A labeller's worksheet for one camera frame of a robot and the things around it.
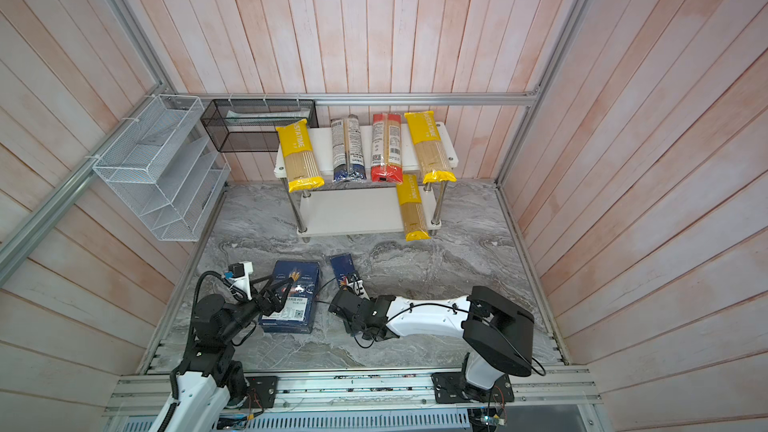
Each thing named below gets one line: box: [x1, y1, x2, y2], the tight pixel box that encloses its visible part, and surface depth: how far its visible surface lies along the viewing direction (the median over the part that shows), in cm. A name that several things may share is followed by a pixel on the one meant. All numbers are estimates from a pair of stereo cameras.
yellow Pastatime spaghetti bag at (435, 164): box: [404, 111, 457, 184], surface depth 79 cm
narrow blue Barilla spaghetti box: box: [330, 253, 356, 289], surface depth 95 cm
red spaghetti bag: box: [371, 113, 403, 183], surface depth 79 cm
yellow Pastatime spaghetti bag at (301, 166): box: [275, 118, 325, 193], surface depth 78 cm
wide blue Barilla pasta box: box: [259, 261, 321, 333], surface depth 83 cm
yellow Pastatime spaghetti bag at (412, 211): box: [396, 173, 431, 242], surface depth 103 cm
